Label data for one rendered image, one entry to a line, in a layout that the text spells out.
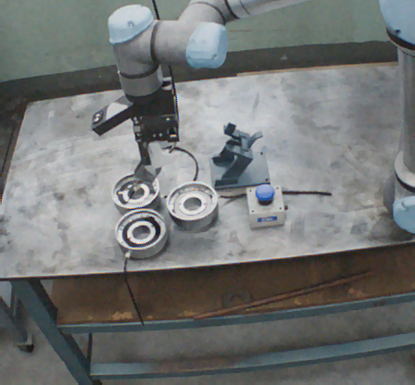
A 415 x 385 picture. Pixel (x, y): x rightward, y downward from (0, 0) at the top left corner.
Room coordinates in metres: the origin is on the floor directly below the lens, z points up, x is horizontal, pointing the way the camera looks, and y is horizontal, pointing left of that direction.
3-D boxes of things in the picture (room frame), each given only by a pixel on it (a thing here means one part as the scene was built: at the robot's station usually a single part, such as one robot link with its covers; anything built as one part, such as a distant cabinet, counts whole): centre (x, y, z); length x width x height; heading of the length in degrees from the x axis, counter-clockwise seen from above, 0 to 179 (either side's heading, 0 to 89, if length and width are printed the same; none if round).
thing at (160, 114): (0.86, 0.08, 1.07); 0.09 x 0.08 x 0.12; 88
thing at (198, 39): (0.84, -0.01, 1.23); 0.11 x 0.11 x 0.08; 68
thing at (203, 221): (0.83, 0.04, 0.82); 0.10 x 0.10 x 0.04
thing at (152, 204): (0.89, 0.16, 0.82); 0.10 x 0.10 x 0.04
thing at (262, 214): (0.80, -0.12, 0.82); 0.08 x 0.07 x 0.05; 86
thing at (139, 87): (0.86, 0.09, 1.15); 0.08 x 0.08 x 0.05
